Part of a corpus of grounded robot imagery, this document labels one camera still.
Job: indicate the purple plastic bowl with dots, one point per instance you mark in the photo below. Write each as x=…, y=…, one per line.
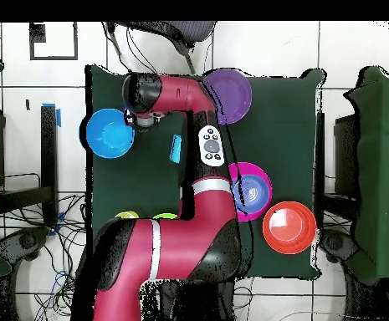
x=234, y=95

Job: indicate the orange plastic bowl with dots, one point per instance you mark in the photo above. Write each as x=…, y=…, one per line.
x=289, y=227

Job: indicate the small dark blue bowl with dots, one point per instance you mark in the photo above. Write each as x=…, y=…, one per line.
x=256, y=194

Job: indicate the translucent yellow-green plastic cup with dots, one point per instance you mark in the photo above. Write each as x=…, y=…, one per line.
x=126, y=215

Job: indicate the dark green table cloth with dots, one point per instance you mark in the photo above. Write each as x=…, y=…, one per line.
x=281, y=133

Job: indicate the black floor device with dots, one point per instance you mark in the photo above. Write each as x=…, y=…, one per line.
x=336, y=244
x=23, y=242

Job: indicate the green plastic bowl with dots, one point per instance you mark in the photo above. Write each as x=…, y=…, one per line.
x=164, y=216

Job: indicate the black metal frame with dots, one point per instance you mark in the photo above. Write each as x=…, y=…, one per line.
x=346, y=150
x=48, y=150

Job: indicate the large light blue bowl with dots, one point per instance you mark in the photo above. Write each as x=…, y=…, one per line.
x=108, y=133

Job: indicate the blue plastic cup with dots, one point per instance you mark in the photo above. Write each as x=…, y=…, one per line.
x=175, y=148

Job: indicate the pink plastic bowl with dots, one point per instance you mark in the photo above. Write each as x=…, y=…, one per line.
x=247, y=169

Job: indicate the grey office chair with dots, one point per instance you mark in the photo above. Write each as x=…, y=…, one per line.
x=194, y=31

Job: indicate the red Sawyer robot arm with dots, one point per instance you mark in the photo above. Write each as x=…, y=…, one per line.
x=180, y=240

